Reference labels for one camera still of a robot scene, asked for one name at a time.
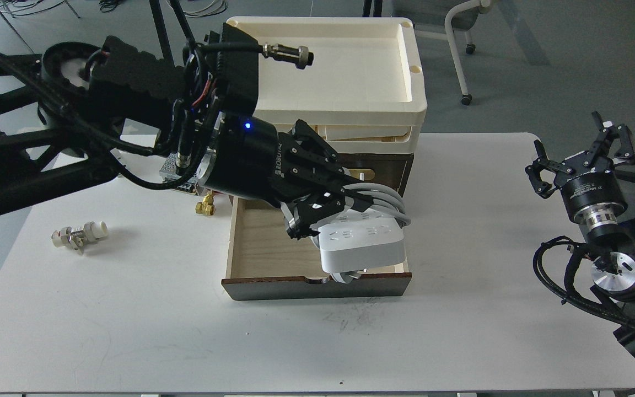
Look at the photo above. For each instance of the white power strip with cable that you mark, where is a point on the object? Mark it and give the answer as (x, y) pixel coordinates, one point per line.
(352, 242)

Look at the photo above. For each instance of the grey metal frame legs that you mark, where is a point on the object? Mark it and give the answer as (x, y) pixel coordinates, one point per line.
(31, 26)

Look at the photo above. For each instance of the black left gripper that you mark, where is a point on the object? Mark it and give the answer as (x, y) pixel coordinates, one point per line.
(249, 158)

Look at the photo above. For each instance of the metal mesh power supply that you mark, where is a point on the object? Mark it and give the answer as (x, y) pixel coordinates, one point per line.
(169, 172)

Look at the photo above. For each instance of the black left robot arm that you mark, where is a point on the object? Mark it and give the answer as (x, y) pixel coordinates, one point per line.
(79, 115)

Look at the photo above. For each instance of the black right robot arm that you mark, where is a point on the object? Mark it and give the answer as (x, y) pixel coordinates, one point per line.
(597, 275)

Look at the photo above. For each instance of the black table legs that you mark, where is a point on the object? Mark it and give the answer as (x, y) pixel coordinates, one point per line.
(160, 27)

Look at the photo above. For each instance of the white plastic pipe fitting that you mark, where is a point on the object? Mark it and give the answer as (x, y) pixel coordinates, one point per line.
(77, 238)

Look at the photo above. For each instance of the brass valve red handle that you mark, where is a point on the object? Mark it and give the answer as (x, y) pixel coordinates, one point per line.
(206, 205)

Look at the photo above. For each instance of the cream plastic tray stack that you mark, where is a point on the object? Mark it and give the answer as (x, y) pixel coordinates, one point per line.
(364, 92)

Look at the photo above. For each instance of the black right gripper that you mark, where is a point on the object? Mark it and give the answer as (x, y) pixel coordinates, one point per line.
(595, 189)

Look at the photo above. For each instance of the open wooden drawer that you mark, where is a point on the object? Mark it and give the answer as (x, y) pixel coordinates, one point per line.
(265, 264)

